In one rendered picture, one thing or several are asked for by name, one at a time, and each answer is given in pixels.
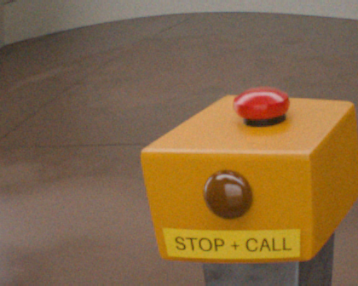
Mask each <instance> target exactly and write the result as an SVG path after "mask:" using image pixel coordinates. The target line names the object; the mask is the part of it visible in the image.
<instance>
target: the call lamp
mask: <svg viewBox="0 0 358 286"><path fill-rule="evenodd" d="M203 197H204V200H205V204H206V206H207V208H208V209H209V210H210V211H211V212H212V213H213V214H214V215H215V216H216V217H217V216H218V217H219V218H222V219H224V220H233V219H237V218H239V217H241V216H242V215H243V214H244V213H245V212H246V211H247V210H248V209H249V208H250V206H251V201H252V192H251V186H250V184H249V182H248V180H246V179H245V178H244V176H243V175H242V174H240V173H238V172H236V171H233V170H231V169H220V170H218V171H217V172H216V173H214V174H213V175H212V176H211V177H209V179H208V180H207V181H206V182H205V184H204V188H203Z"/></svg>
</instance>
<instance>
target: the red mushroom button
mask: <svg viewBox="0 0 358 286"><path fill-rule="evenodd" d="M289 107H290V101H289V99H288V96H287V93H284V92H282V91H279V90H277V89H275V88H271V87H265V88H262V87H258V88H254V89H247V90H246V91H245V92H243V93H242V94H240V95H237V97H235V98H234V111H235V112H236V114H237V115H238V116H239V117H242V118H247V119H267V118H271V117H277V116H279V115H283V114H285V113H286V112H288V109H289Z"/></svg>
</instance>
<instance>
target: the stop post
mask: <svg viewBox="0 0 358 286"><path fill-rule="evenodd" d="M235 97H237V95H227V96H225V97H223V98H222V99H220V100H219V101H217V102H216V103H215V102H214V103H213V104H211V106H209V107H207V108H206V109H204V110H203V111H202V112H199V113H197V114H196V115H194V116H193V117H191V118H189V119H188V120H187V121H185V122H184V123H182V124H180V125H179V126H177V128H176V129H174V130H172V131H170V132H169V133H168V134H166V135H165V136H162V137H161V138H159V139H158V140H156V141H154V142H153V143H152V144H150V145H149V146H147V147H145V148H144V149H142V151H141V166H142V173H143V178H144V181H145V183H146V188H147V197H148V202H149V208H150V212H151V217H152V221H153V226H154V230H155V235H156V240H157V244H158V248H159V255H160V257H161V258H162V259H164V260H172V261H181V262H184V261H191V262H199V263H202V265H203V269H204V270H203V273H204V277H205V286H332V270H333V269H332V267H333V255H334V253H333V251H334V237H335V236H334V232H335V231H336V229H337V228H338V225H339V224H340V223H341V222H342V220H343V219H344V218H345V216H346V214H348V212H349V211H350V210H351V207H353V205H354V204H355V202H356V201H357V198H358V128H357V119H356V112H355V106H354V104H352V103H350V102H348V101H335V100H312V99H300V98H288V99H289V101H290V107H289V109H288V112H286V113H285V114H283V115H279V116H277V117H271V118H267V119H247V118H242V117H239V116H238V115H237V114H236V112H235V111H234V98H235ZM220 169H231V170H233V171H236V172H238V173H240V174H242V175H243V176H244V178H245V179H246V180H248V182H249V184H250V186H251V192H252V201H251V206H250V208H249V209H248V210H247V211H246V212H245V213H244V214H243V215H242V216H241V217H239V218H237V219H233V220H224V219H222V218H219V217H218V216H217V217H216V216H215V215H214V214H213V213H212V212H211V211H210V210H209V209H208V208H207V206H206V204H205V200H204V197H203V188H204V184H205V182H206V181H207V180H208V179H209V177H211V176H212V175H213V174H214V173H216V172H217V171H218V170H220Z"/></svg>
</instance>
